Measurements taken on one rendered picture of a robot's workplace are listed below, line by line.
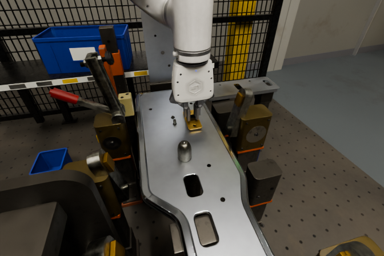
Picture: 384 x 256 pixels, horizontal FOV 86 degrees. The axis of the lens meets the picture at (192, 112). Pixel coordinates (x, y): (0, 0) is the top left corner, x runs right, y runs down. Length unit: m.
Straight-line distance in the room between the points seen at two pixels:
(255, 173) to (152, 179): 0.22
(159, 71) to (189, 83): 0.31
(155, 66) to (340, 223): 0.80
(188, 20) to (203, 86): 0.16
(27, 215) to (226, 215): 0.30
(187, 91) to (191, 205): 0.25
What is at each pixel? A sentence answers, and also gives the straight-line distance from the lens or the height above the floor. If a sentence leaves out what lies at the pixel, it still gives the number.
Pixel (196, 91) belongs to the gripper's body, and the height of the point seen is 1.11.
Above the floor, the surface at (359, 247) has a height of 1.10.
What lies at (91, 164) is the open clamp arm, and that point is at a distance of 0.39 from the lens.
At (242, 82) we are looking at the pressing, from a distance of 0.81.
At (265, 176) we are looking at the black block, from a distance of 0.50.
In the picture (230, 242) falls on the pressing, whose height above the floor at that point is 1.00.
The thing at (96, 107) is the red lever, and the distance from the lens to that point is 0.53.
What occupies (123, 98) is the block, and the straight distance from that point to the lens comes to 0.60.
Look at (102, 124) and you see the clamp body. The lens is 0.55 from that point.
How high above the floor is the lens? 1.37
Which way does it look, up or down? 36 degrees down
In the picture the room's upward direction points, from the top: straight up
